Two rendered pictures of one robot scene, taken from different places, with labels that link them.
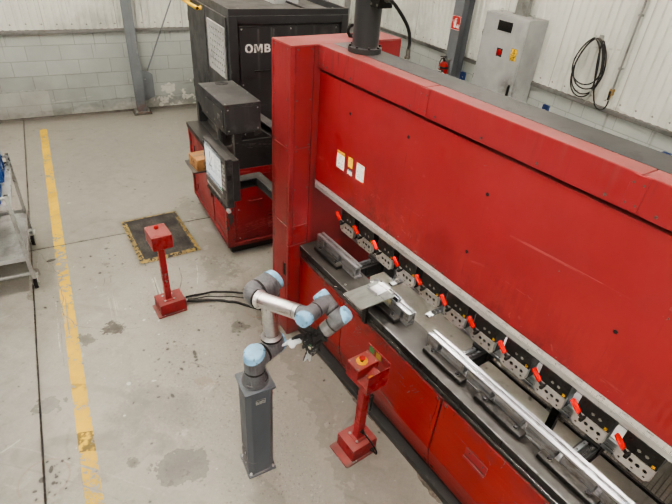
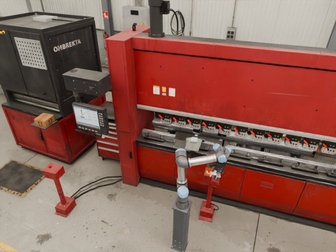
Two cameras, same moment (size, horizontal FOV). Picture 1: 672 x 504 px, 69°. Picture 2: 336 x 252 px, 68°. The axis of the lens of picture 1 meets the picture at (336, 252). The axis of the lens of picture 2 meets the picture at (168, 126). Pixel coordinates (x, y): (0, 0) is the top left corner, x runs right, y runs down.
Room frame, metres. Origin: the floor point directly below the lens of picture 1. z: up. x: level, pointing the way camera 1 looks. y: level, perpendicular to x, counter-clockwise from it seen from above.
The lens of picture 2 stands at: (0.45, 1.61, 3.00)
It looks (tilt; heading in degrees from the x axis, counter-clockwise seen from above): 33 degrees down; 324
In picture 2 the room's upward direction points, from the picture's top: 1 degrees clockwise
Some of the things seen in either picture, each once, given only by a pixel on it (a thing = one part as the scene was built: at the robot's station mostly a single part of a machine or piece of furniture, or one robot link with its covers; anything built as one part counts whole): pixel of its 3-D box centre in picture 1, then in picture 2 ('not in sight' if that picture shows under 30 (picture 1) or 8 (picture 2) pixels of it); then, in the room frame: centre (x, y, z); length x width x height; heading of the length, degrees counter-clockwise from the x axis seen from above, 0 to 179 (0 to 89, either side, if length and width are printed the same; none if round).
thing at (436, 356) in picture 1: (443, 364); (238, 155); (1.98, -0.66, 0.89); 0.30 x 0.05 x 0.03; 36
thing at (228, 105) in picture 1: (231, 152); (91, 106); (3.23, 0.79, 1.53); 0.51 x 0.25 x 0.85; 33
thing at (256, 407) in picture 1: (256, 424); (180, 226); (1.86, 0.39, 0.39); 0.18 x 0.18 x 0.77; 31
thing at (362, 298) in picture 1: (368, 295); (193, 144); (2.42, -0.23, 1.00); 0.26 x 0.18 x 0.01; 126
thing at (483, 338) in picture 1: (489, 330); (258, 133); (1.88, -0.81, 1.26); 0.15 x 0.09 x 0.17; 36
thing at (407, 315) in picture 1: (391, 301); (199, 143); (2.46, -0.38, 0.92); 0.39 x 0.06 x 0.10; 36
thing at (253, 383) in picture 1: (254, 374); (182, 201); (1.86, 0.39, 0.82); 0.15 x 0.15 x 0.10
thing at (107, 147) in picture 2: not in sight; (115, 134); (3.92, 0.26, 0.50); 0.50 x 0.50 x 1.00; 36
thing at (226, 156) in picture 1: (222, 170); (92, 117); (3.14, 0.83, 1.42); 0.45 x 0.12 x 0.36; 33
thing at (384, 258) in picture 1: (389, 252); (195, 122); (2.52, -0.33, 1.26); 0.15 x 0.09 x 0.17; 36
